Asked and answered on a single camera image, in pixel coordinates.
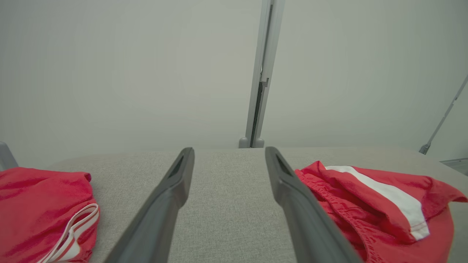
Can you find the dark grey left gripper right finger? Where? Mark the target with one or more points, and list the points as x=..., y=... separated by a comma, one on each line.
x=307, y=226

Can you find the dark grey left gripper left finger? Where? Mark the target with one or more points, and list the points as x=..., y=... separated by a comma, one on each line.
x=157, y=219

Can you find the red shorts with white stripe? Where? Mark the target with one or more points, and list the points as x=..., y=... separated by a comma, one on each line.
x=347, y=206

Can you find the red jersey with white trim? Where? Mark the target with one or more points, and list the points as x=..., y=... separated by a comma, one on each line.
x=36, y=204

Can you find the thin grey brace rod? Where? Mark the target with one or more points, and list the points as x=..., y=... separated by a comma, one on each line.
x=424, y=149

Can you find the grey partition post with feet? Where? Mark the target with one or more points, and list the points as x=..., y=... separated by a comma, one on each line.
x=257, y=109

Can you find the grey metal frame leg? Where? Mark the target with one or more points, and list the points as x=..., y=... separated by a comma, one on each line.
x=5, y=157

